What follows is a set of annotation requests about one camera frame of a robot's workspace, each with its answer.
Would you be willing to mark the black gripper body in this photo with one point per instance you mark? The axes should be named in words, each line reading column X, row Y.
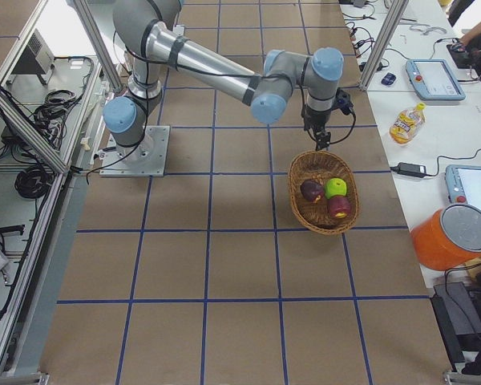
column 315, row 120

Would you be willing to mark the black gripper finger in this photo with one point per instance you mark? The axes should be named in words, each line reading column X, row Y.
column 322, row 140

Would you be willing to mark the green apple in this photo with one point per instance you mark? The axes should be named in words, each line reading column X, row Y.
column 335, row 187

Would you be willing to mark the dark purple apple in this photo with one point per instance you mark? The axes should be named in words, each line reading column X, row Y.
column 312, row 191

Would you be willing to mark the red apple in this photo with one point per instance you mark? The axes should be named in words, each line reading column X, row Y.
column 338, row 207

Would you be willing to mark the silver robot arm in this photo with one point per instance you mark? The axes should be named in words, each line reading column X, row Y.
column 146, row 29

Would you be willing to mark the woven wicker basket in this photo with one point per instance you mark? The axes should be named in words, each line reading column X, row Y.
column 321, row 166

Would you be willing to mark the orange juice bottle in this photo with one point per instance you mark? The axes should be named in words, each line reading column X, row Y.
column 408, row 123

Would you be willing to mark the black power adapter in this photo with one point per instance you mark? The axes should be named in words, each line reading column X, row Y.
column 408, row 169

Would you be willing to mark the blue teach pendant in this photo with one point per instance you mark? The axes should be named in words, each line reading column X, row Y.
column 433, row 80
column 464, row 184

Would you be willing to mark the orange round container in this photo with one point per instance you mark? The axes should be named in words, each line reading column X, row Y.
column 450, row 237

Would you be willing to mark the aluminium frame post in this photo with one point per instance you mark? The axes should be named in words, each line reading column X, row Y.
column 394, row 15

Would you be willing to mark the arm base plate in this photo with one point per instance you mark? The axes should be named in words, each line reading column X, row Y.
column 148, row 159

